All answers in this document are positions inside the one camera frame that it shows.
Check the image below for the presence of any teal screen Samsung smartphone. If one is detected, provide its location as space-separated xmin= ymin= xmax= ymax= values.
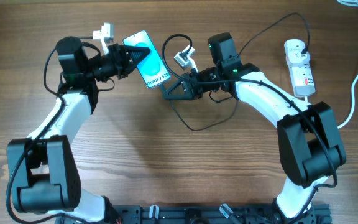
xmin=123 ymin=30 xmax=170 ymax=88

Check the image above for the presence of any black USB charging cable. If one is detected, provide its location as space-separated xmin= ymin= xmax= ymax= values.
xmin=157 ymin=12 xmax=311 ymax=132

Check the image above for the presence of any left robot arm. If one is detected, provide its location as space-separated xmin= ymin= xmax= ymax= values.
xmin=6 ymin=36 xmax=150 ymax=223

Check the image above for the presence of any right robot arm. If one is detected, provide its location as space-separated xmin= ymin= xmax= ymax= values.
xmin=160 ymin=32 xmax=346 ymax=223

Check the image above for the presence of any white USB charger plug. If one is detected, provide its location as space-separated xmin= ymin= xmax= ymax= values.
xmin=286 ymin=50 xmax=310 ymax=67

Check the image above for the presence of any white power strip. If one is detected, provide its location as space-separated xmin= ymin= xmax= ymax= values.
xmin=284 ymin=39 xmax=316 ymax=98

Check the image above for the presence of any black right camera cable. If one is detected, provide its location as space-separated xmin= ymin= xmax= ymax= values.
xmin=161 ymin=34 xmax=338 ymax=224

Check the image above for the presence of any black camera cable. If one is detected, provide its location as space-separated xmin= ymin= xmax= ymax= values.
xmin=161 ymin=34 xmax=338 ymax=224
xmin=5 ymin=36 xmax=116 ymax=224

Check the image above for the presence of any black left camera cable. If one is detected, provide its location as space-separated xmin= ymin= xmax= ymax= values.
xmin=5 ymin=36 xmax=116 ymax=224

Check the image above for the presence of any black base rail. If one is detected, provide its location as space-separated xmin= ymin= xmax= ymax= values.
xmin=110 ymin=203 xmax=332 ymax=224

